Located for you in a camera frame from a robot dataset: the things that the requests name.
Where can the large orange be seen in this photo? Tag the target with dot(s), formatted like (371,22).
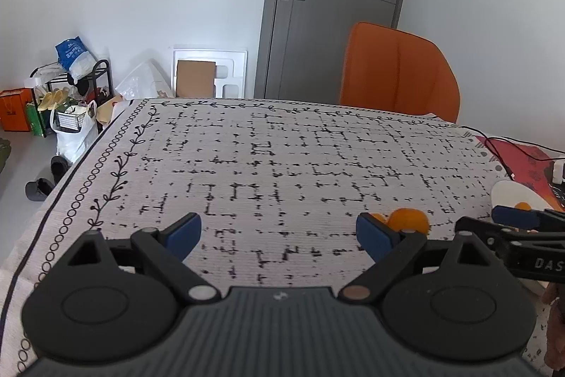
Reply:
(410,219)

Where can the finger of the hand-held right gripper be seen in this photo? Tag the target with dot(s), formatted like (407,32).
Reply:
(483,231)
(514,216)

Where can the brown cardboard sheet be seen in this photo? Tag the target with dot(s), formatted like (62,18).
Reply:
(195,79)

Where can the green floor mat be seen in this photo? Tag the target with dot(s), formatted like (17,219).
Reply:
(3,154)

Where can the beige paper bag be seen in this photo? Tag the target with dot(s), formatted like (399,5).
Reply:
(108,112)

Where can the white foam board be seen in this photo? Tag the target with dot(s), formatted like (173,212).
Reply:
(234,68)

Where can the dark grey slipper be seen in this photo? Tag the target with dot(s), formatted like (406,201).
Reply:
(58,167)
(39,189)

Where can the blue white bag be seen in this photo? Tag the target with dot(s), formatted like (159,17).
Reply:
(75,57)

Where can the green box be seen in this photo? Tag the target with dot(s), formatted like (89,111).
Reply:
(34,121)

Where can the orange chair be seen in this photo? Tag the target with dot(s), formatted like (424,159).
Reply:
(397,68)

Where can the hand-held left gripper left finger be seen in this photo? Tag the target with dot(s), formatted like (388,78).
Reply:
(183,233)

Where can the clear plastic bag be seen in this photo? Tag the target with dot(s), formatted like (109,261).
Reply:
(141,83)

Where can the orange box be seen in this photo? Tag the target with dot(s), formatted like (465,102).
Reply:
(13,110)

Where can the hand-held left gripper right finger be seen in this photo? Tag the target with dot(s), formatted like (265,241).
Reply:
(375,233)

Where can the white plastic bag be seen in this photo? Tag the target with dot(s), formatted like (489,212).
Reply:
(73,143)

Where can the white black patterned tablecloth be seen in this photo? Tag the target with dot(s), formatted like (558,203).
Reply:
(265,165)

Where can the grey door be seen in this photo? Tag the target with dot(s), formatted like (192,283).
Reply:
(335,28)

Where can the yellow slippers pair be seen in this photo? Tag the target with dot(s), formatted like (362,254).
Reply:
(50,99)

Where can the black shoe rack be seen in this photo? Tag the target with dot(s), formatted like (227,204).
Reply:
(105,76)

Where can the medium orange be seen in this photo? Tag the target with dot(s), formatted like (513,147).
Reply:
(378,218)

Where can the white charger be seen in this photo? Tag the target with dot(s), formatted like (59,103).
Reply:
(559,171)

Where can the white bowl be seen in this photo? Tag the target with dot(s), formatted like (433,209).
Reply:
(507,193)

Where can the red table mat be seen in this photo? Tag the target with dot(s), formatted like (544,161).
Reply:
(525,169)

